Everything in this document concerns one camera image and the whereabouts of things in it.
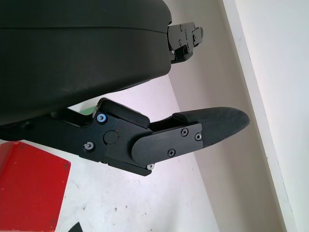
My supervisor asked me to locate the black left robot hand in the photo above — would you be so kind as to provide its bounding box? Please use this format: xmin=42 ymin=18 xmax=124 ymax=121
xmin=0 ymin=0 xmax=251 ymax=178

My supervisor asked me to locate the green wooden cube block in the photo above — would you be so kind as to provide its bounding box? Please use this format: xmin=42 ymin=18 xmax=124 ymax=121
xmin=81 ymin=106 xmax=97 ymax=116

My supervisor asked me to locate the red wooden cube block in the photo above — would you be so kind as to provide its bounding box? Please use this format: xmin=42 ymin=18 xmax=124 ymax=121
xmin=0 ymin=141 xmax=72 ymax=232

